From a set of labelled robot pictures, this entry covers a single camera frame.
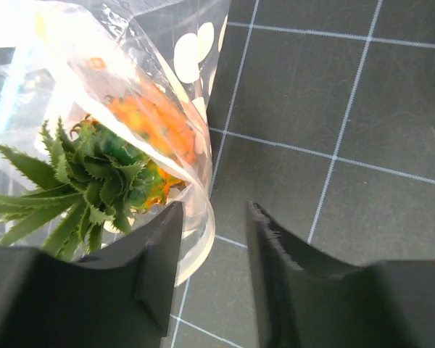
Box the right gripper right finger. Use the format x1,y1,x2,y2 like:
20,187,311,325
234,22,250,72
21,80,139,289
246,202,435,347

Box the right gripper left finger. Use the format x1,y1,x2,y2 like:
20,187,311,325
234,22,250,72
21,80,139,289
0,202,183,348

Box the toy pineapple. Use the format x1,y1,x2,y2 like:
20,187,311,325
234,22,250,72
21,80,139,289
0,114,186,261

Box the clear white-dotted zip bag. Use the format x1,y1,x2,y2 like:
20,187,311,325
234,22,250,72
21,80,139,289
0,1,228,284

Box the black grid mat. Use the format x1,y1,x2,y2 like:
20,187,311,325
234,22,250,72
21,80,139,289
158,1,435,347

